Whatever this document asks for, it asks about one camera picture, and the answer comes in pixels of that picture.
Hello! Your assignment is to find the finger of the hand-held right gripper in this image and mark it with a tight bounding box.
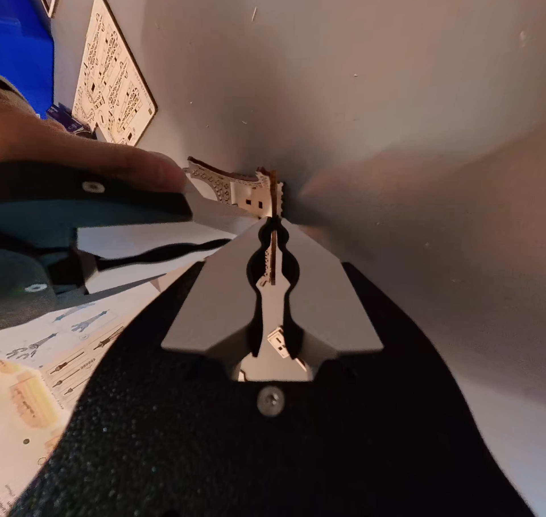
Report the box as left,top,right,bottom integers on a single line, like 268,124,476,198
84,247,224,296
76,180,262,261

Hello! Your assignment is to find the blue plastic box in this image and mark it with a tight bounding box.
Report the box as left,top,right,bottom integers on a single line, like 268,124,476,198
0,0,56,118

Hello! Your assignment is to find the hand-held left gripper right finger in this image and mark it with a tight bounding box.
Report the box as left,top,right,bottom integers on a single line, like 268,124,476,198
279,217,384,379

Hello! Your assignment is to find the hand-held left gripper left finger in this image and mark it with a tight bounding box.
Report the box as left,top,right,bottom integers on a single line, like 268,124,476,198
161,217,274,379

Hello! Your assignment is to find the small dark blue packet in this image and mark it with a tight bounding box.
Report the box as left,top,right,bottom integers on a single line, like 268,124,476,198
46,103,94,137

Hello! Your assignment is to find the small wooden puzzle piece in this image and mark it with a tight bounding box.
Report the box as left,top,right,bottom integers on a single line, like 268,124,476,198
266,325,309,373

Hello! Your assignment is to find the wooden tower base model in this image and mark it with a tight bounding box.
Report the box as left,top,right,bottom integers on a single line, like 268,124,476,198
183,156,287,288

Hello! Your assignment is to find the person's right hand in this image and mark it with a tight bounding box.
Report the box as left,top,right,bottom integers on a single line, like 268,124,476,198
0,77,188,194

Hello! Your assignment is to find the paper instruction sheet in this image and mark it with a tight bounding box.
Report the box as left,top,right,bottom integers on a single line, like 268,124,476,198
0,284,167,511

